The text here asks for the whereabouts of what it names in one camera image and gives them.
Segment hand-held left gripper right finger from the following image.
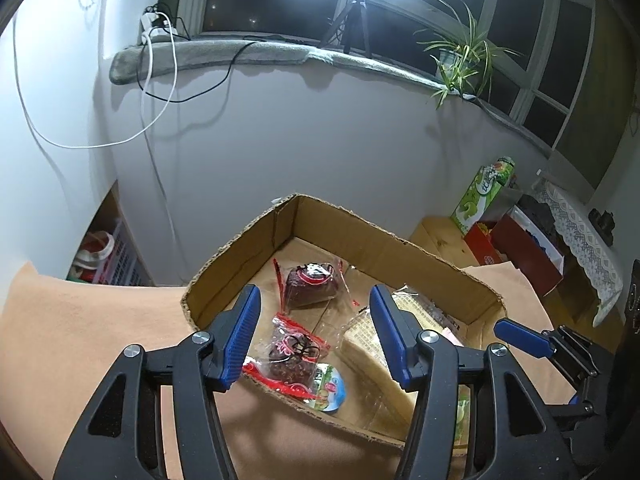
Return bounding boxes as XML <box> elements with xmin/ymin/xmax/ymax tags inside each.
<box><xmin>369</xmin><ymin>284</ymin><xmax>581</xmax><ymax>480</ymax></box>

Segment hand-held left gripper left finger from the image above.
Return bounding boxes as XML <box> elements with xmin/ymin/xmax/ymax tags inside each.
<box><xmin>52</xmin><ymin>284</ymin><xmax>262</xmax><ymax>480</ymax></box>

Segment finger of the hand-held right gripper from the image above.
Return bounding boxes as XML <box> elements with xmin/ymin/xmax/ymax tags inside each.
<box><xmin>494</xmin><ymin>318</ymin><xmax>603</xmax><ymax>391</ymax></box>

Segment sliced bread packet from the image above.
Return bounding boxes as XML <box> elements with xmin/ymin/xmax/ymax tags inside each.
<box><xmin>340</xmin><ymin>285</ymin><xmax>472</xmax><ymax>422</ymax></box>

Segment red-edged cake packet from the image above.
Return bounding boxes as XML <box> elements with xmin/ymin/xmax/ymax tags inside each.
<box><xmin>242</xmin><ymin>312</ymin><xmax>332</xmax><ymax>402</ymax></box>
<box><xmin>272</xmin><ymin>257</ymin><xmax>361</xmax><ymax>311</ymax></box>

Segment green jelly cup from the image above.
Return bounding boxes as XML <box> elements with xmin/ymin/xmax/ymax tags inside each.
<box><xmin>309</xmin><ymin>362</ymin><xmax>347</xmax><ymax>414</ymax></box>

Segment cardboard box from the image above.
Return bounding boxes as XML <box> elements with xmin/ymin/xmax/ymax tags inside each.
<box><xmin>180</xmin><ymin>192</ymin><xmax>508</xmax><ymax>448</ymax></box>

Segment red box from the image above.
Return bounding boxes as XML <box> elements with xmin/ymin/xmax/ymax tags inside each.
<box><xmin>462</xmin><ymin>214</ymin><xmax>566</xmax><ymax>297</ymax></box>

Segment lace cloth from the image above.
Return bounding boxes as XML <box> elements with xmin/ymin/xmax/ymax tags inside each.
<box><xmin>537</xmin><ymin>180</ymin><xmax>626</xmax><ymax>329</ymax></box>

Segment dark ornament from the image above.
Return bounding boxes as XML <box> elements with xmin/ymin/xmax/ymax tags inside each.
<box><xmin>587</xmin><ymin>207</ymin><xmax>616</xmax><ymax>247</ymax></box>

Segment white plastic basket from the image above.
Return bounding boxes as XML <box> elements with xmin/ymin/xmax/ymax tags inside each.
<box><xmin>67</xmin><ymin>217</ymin><xmax>154</xmax><ymax>287</ymax></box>

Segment green carton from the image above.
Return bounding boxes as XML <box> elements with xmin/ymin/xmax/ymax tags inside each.
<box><xmin>450</xmin><ymin>156</ymin><xmax>516</xmax><ymax>234</ymax></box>

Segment red and white bag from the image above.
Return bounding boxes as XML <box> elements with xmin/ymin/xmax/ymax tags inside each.
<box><xmin>75</xmin><ymin>230</ymin><xmax>119</xmax><ymax>281</ymax></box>

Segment olive curtain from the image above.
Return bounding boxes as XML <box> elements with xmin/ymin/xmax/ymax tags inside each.
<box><xmin>555</xmin><ymin>0</ymin><xmax>640</xmax><ymax>201</ymax></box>

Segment white wardrobe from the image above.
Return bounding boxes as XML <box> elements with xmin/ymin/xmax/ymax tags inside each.
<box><xmin>0</xmin><ymin>0</ymin><xmax>121</xmax><ymax>281</ymax></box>

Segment potted spider plant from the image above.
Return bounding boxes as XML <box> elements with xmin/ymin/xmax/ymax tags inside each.
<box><xmin>415</xmin><ymin>0</ymin><xmax>524</xmax><ymax>111</ymax></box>

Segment black tripod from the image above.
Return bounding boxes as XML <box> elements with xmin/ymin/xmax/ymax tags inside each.
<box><xmin>320</xmin><ymin>0</ymin><xmax>374</xmax><ymax>56</ymax></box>

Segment white power strip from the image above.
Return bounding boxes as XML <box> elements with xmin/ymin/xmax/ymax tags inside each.
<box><xmin>140</xmin><ymin>6</ymin><xmax>176</xmax><ymax>44</ymax></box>

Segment window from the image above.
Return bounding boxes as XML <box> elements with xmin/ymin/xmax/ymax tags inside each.
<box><xmin>160</xmin><ymin>0</ymin><xmax>596</xmax><ymax>147</ymax></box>

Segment black cable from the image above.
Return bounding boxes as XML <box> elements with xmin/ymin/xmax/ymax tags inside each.
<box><xmin>145</xmin><ymin>34</ymin><xmax>331</xmax><ymax>104</ymax></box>

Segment white cable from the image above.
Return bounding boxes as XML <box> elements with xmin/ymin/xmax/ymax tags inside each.
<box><xmin>12</xmin><ymin>10</ymin><xmax>179</xmax><ymax>261</ymax></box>

